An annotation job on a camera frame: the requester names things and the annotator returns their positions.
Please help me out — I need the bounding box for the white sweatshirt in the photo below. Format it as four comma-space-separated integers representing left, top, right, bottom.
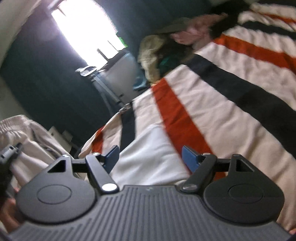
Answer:
1, 115, 190, 188

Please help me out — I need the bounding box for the dark clothes pile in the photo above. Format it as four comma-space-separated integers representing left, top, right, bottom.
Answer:
137, 1, 250, 83

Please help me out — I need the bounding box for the person left hand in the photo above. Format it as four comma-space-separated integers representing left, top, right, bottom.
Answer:
1, 197, 22, 233

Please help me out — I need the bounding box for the white and black chair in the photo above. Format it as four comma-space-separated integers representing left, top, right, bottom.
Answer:
48, 126, 79, 152

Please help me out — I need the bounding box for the striped bed blanket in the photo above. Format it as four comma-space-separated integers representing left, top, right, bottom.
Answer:
79, 1, 295, 230

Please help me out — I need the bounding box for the teal window curtain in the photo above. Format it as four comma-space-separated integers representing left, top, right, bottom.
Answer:
1, 1, 210, 146

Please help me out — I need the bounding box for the cream knitted sweater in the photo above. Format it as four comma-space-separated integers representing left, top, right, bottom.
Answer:
137, 35, 167, 83

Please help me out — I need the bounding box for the pink garment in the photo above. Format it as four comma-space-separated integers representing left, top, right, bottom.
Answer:
170, 13, 228, 46

